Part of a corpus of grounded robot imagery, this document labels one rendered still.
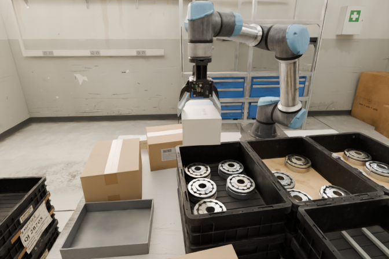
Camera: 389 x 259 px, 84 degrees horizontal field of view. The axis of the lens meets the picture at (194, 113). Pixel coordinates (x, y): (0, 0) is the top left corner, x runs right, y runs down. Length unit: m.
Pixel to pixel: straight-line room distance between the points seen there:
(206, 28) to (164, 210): 0.71
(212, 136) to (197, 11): 0.36
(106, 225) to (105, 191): 0.13
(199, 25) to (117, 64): 3.07
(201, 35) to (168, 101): 3.05
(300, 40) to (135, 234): 0.97
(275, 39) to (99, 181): 0.93
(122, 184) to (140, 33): 2.84
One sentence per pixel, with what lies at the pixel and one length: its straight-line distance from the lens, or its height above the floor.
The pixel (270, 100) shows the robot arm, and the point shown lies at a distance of 1.26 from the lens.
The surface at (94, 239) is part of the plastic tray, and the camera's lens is 0.94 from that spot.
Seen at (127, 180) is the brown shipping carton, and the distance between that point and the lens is 0.96.
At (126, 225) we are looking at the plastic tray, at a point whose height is 0.70.
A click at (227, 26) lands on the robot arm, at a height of 1.40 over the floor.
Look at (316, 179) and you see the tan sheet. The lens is 1.02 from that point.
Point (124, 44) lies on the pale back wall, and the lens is 3.59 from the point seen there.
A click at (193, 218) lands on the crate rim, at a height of 0.93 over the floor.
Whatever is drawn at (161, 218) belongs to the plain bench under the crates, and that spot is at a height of 0.70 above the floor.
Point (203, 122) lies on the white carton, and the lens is 0.66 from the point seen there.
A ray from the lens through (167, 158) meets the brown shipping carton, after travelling 1.16.
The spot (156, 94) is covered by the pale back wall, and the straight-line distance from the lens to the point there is 3.64.
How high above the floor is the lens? 1.37
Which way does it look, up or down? 20 degrees down
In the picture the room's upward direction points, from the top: straight up
